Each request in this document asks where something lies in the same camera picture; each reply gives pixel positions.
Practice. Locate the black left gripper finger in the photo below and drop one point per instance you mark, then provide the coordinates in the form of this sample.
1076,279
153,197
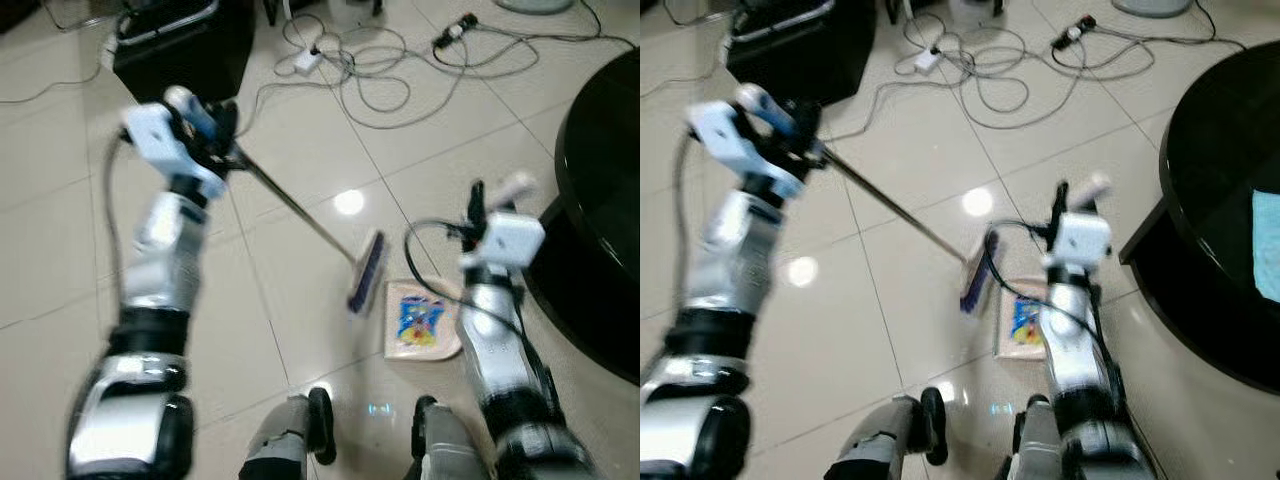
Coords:
226,120
810,118

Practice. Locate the beige dustpan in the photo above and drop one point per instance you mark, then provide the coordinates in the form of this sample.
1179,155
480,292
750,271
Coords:
1003,335
392,340

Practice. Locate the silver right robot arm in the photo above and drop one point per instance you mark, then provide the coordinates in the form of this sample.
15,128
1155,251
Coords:
1075,340
495,340

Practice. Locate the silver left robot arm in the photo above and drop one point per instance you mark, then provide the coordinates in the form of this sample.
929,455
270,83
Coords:
725,255
160,260

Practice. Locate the colourful snack wrapper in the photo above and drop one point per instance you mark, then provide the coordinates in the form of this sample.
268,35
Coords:
420,322
1026,322

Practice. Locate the white power adapter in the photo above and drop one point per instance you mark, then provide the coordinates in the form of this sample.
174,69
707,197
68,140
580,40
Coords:
308,61
928,59

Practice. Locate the round black table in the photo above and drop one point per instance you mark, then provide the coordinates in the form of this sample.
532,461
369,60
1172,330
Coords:
1210,220
600,180

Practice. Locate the black power strip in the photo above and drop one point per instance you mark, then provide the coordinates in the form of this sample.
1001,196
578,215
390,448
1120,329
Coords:
1073,33
455,30

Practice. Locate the round white base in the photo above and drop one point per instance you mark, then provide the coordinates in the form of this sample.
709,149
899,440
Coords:
1152,7
535,5

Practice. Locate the robot right leg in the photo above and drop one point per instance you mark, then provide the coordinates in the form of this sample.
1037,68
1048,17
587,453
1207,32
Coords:
445,445
1035,445

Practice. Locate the robot leg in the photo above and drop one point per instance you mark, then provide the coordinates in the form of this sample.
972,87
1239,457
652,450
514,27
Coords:
285,440
890,440
445,445
1035,445

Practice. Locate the light blue cloth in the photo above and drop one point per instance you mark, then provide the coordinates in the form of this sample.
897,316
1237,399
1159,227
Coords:
1266,245

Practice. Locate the robot left leg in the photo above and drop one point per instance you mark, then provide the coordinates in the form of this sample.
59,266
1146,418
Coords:
890,440
285,440

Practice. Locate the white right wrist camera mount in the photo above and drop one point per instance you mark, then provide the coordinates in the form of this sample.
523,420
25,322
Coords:
1087,238
515,238

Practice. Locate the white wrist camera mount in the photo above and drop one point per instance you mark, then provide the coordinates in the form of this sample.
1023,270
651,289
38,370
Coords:
725,135
515,238
1087,238
160,140

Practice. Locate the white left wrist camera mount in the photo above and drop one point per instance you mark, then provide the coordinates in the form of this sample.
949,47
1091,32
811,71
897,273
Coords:
160,140
725,135

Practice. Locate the black box with silver rail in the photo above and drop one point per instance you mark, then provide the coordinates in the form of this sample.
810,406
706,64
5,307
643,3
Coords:
185,55
800,55

